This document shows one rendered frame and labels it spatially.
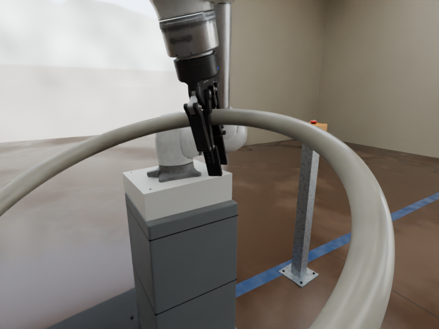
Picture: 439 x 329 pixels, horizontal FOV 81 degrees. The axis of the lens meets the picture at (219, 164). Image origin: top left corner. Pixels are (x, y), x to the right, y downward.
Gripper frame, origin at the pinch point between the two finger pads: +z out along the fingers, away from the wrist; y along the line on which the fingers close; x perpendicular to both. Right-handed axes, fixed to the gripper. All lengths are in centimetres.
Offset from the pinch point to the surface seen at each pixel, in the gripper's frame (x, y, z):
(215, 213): -17, -30, 46
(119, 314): -85, -12, 114
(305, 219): 18, -85, 100
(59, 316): -118, -2, 110
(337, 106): 99, -660, 250
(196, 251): -25, -18, 57
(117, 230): -151, -90, 136
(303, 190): 17, -92, 82
